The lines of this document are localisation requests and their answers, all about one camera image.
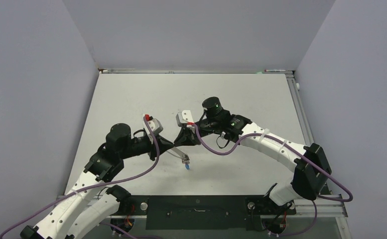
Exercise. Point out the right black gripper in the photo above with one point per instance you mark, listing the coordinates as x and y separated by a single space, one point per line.
187 137

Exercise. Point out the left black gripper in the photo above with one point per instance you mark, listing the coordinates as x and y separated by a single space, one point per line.
164 144

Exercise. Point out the metal crescent keyring plate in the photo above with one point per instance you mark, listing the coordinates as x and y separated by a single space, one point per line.
179 154

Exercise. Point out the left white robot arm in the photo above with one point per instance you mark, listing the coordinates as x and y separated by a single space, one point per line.
96 195

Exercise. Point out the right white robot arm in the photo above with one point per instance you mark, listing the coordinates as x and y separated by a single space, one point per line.
308 164

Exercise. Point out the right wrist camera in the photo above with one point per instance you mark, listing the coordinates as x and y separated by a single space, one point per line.
184 117

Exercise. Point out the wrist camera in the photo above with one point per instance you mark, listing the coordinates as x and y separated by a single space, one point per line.
151 125
184 117

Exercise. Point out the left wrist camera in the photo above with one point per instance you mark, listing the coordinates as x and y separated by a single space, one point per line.
151 125

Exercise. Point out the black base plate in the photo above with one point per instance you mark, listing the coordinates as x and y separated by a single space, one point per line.
205 221

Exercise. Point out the rear aluminium rail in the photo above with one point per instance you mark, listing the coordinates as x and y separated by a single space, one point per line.
232 71

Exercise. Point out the aluminium rail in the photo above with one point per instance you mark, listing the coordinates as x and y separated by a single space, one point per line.
304 124
328 206
232 71

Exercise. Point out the right aluminium rail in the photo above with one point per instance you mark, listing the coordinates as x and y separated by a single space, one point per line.
304 124

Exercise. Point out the front aluminium rail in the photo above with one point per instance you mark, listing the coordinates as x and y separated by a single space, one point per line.
328 206

